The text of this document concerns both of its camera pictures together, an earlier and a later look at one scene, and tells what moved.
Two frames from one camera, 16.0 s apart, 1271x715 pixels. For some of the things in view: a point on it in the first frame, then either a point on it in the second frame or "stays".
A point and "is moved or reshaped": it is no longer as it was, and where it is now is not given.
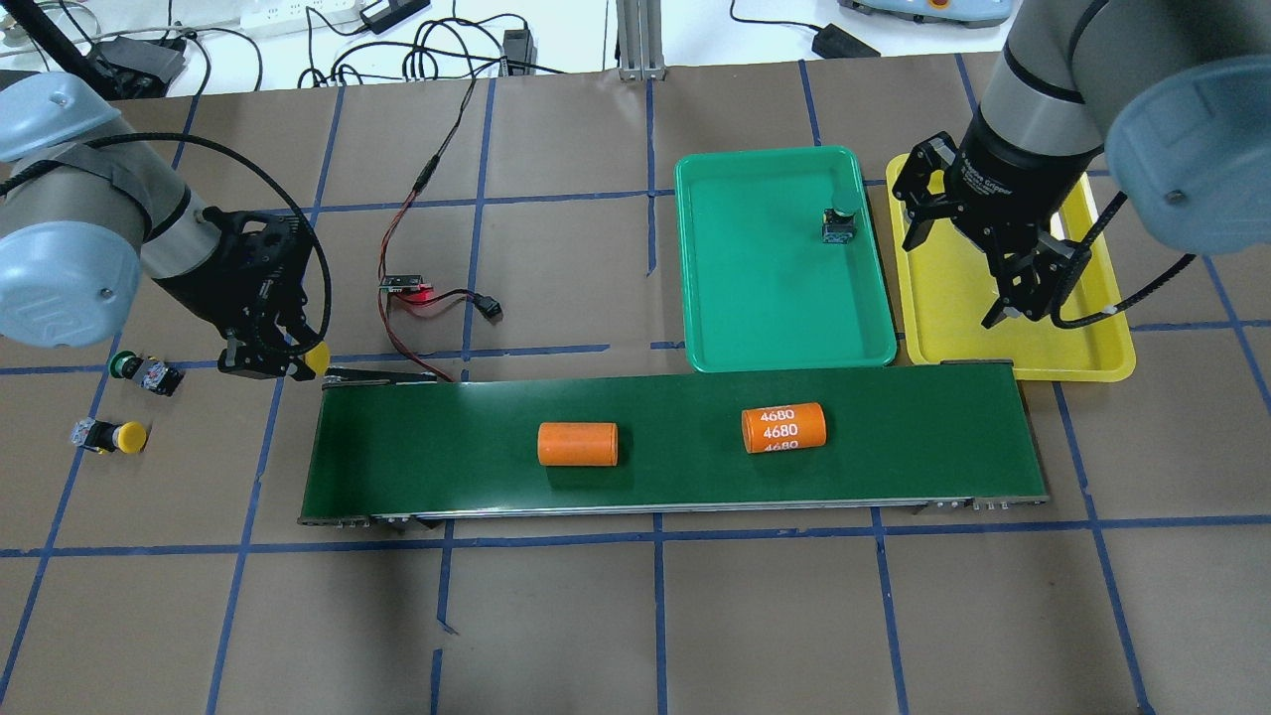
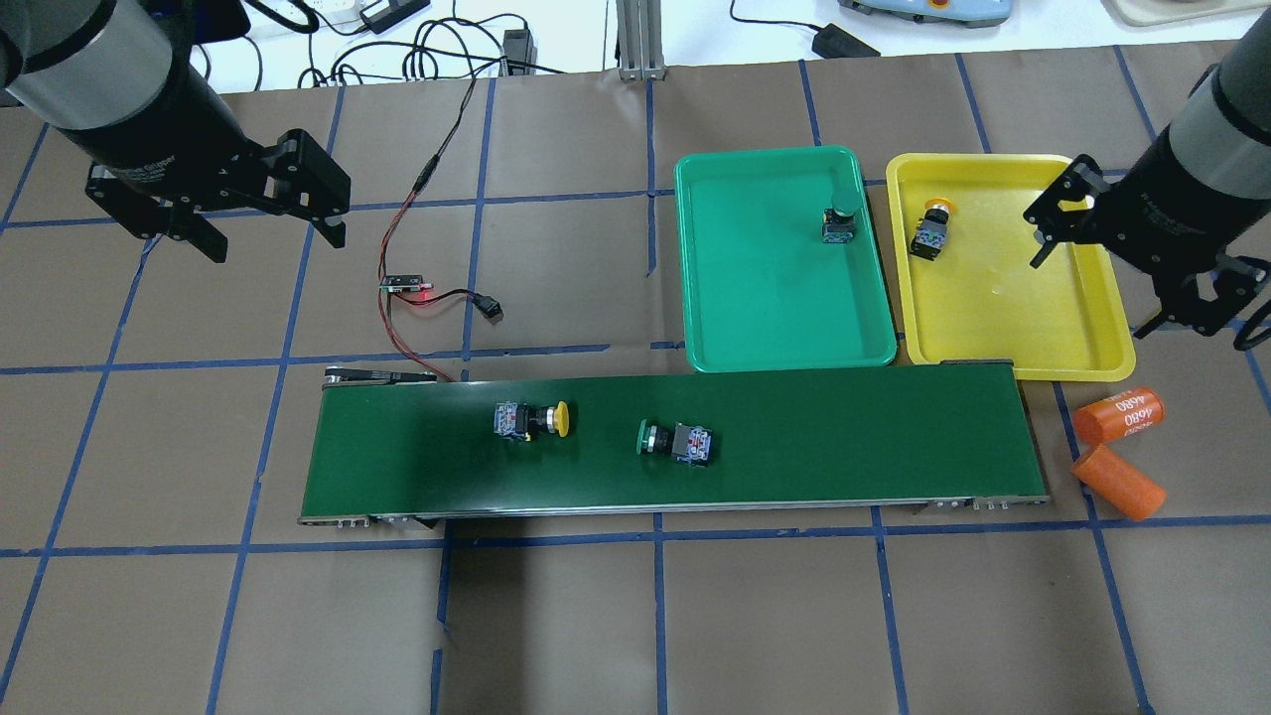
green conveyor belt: x=914 y=434 stays
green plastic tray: x=764 y=291 stays
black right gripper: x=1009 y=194 to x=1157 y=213
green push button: x=154 y=375 to x=688 y=445
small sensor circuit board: x=401 y=283 stays
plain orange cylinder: x=588 y=444 to x=1112 y=478
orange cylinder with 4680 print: x=783 y=427 to x=1118 y=414
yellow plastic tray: x=947 y=283 stays
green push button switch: x=837 y=227 stays
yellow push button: x=106 y=437 to x=527 y=421
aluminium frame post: x=639 y=41 stays
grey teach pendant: x=953 y=13 stays
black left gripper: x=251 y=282 to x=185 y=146
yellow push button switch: x=319 y=357 is moved or reshaped
